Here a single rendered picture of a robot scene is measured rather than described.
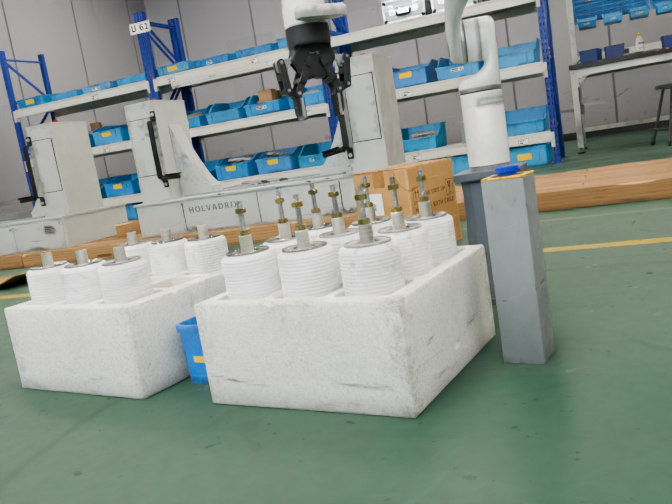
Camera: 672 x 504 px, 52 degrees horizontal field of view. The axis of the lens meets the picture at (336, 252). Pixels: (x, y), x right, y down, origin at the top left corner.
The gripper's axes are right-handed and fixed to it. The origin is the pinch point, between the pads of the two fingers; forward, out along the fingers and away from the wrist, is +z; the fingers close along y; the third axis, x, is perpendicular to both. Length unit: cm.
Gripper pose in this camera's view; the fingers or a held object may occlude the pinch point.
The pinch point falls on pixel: (320, 110)
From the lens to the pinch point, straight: 120.9
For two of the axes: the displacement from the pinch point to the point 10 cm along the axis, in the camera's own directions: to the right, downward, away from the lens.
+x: 4.5, 0.6, -8.9
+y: -8.8, 2.1, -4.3
